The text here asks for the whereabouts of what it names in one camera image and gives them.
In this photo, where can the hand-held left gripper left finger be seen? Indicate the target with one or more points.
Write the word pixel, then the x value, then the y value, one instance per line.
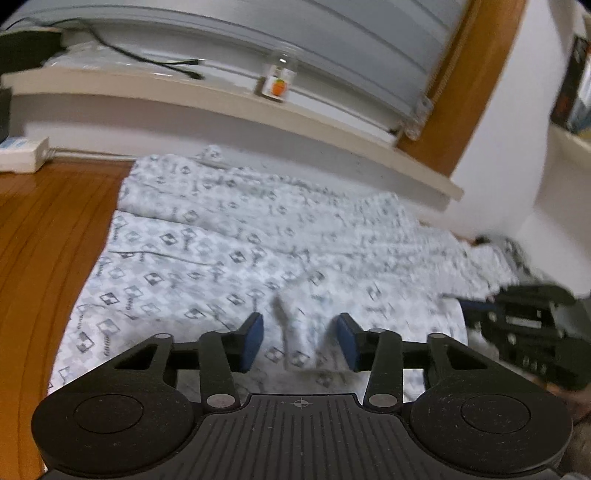
pixel 251 344

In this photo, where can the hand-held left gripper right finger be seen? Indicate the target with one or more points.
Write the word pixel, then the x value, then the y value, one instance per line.
pixel 349 345

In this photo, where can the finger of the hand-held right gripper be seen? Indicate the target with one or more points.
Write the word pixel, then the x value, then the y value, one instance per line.
pixel 531 327
pixel 478 306

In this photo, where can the white patterned garment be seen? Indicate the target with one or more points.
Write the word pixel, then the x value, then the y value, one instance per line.
pixel 207 258

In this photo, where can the grey printed sweatshirt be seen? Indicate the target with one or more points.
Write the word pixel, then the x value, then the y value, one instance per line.
pixel 512 254

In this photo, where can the cream window sill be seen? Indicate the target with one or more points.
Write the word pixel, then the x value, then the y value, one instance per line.
pixel 184 110

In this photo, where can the small bottle with orange label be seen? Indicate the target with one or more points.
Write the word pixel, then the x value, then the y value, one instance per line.
pixel 279 78

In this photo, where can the white power strip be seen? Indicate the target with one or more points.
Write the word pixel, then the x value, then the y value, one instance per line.
pixel 23 154

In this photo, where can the grey window blind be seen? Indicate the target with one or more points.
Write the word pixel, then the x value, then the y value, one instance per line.
pixel 323 41

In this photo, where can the black box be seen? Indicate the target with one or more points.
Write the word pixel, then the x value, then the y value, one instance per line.
pixel 4 113

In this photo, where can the black device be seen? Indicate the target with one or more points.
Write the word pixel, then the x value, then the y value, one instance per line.
pixel 30 48

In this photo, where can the wooden window frame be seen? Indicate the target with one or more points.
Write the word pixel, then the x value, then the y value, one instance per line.
pixel 466 92

